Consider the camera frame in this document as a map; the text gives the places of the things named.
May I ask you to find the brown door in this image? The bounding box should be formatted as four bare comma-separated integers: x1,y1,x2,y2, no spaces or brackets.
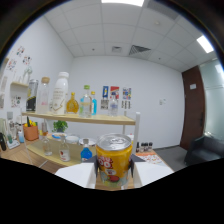
179,65,205,151

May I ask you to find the red wall poster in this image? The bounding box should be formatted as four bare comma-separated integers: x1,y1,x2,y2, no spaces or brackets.
109,85,120,101

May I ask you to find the two-tier wooden shelf rack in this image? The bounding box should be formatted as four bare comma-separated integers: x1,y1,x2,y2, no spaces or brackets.
20,110,142,168

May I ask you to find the ceiling air vent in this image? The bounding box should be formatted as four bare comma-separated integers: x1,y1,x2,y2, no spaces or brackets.
128,44,152,56

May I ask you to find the blue wall poster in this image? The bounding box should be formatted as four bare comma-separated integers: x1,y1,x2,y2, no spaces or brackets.
100,85,110,110

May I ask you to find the white bowl with blue rim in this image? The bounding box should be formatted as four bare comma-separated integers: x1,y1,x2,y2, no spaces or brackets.
51,132,68,140

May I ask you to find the green potted plant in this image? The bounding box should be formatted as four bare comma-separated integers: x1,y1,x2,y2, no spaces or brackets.
52,120,69,134

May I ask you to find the clear water bottle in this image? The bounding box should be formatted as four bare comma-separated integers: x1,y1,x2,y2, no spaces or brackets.
109,92,119,118

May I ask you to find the blue liquid bottle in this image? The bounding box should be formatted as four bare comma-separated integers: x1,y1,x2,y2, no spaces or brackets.
80,138,94,163

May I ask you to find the clear bottle with green cap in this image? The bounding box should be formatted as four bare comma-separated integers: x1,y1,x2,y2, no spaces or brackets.
79,84,93,118

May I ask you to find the round amber bottle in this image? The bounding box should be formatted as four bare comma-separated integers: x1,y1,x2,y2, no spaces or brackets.
65,92,80,115

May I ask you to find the white figurine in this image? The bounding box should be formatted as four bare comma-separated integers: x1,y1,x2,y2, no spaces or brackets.
22,66,34,84

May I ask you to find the patterned paper mat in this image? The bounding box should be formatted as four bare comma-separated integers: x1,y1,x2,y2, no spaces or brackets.
134,151,164,165

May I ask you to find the blue bottle with yellow cap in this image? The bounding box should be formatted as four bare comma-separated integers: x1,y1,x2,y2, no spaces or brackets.
90,91,98,116

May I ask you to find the tall black and yellow can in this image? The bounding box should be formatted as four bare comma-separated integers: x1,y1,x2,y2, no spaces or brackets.
25,78,40,112

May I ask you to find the large white bottle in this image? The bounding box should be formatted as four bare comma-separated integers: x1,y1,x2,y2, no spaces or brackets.
51,71,70,116

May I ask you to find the ceiling light panel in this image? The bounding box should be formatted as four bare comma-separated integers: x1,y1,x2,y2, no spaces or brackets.
100,0,145,8
196,34,215,54

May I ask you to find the black chair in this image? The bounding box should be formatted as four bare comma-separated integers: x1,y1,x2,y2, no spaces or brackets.
184,134,224,167

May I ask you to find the yellow drink can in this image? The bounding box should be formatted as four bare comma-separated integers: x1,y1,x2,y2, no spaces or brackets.
95,133,134,188

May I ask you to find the wooden wall shelf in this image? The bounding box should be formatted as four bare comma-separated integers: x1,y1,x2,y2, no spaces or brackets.
9,81,29,89

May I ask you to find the colourful wall poster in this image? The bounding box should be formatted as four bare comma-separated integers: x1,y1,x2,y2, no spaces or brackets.
121,87,132,110

